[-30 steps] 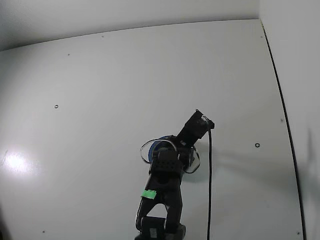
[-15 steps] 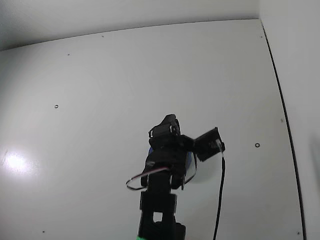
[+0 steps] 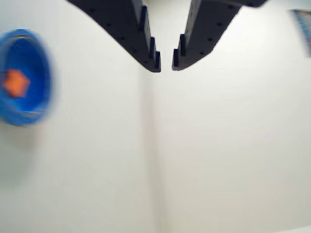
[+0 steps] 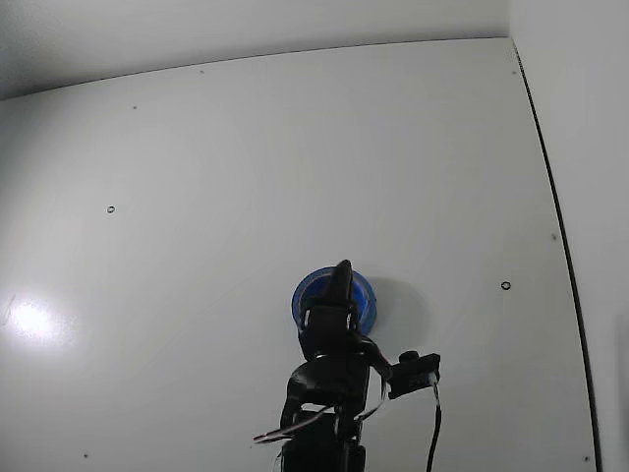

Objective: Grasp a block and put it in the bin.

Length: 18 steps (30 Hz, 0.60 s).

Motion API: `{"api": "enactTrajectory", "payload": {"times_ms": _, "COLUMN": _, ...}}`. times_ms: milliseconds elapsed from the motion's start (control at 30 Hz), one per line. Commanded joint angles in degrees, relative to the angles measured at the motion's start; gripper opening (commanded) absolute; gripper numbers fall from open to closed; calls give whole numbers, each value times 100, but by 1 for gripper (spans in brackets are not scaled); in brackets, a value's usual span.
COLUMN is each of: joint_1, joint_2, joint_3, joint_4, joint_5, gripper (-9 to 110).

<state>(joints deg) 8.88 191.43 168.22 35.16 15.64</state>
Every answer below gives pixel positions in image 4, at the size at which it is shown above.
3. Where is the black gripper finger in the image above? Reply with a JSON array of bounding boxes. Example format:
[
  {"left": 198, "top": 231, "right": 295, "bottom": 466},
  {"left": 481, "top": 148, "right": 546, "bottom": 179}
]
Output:
[{"left": 314, "top": 259, "right": 355, "bottom": 310}]

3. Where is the blue tape roll bin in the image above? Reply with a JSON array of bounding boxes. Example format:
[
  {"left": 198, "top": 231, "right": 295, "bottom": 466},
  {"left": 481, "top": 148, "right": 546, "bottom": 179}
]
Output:
[{"left": 290, "top": 265, "right": 378, "bottom": 340}]

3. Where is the thin servo wire loop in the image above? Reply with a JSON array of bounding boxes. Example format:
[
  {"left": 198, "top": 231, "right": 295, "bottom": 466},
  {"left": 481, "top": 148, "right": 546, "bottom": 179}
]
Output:
[
  {"left": 353, "top": 338, "right": 395, "bottom": 425},
  {"left": 252, "top": 405, "right": 345, "bottom": 445}
]

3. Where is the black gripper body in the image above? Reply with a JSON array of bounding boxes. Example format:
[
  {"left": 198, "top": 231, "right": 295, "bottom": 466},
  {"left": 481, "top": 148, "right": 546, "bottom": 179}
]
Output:
[{"left": 297, "top": 303, "right": 371, "bottom": 366}]

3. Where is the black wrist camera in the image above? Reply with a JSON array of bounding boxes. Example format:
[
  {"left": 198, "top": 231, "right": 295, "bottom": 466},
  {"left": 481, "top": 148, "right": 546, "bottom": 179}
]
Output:
[{"left": 387, "top": 349, "right": 442, "bottom": 401}]

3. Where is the black camera cable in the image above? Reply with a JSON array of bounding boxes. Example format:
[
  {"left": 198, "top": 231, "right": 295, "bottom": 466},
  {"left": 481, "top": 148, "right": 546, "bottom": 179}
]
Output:
[{"left": 424, "top": 383, "right": 444, "bottom": 472}]

